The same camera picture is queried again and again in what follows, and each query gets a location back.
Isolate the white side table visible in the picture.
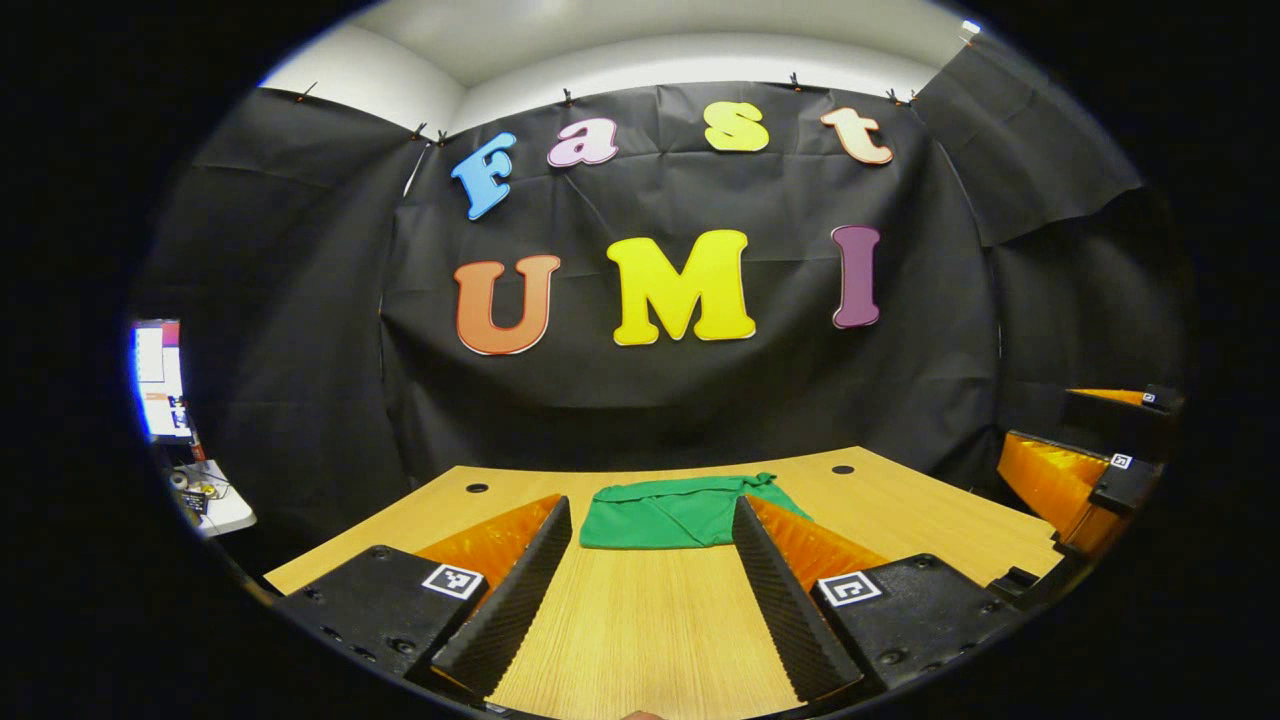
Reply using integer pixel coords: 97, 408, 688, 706
165, 460, 257, 539

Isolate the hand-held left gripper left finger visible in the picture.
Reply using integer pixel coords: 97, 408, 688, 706
273, 493, 574, 701

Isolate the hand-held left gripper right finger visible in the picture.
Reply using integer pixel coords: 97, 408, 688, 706
732, 493, 1028, 704

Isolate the black backdrop cloth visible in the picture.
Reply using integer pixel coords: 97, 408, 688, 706
130, 30, 1196, 546

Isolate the computer monitor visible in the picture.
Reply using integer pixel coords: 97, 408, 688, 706
132, 320, 194, 444

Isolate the green T-shirt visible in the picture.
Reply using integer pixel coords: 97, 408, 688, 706
580, 473, 813, 550

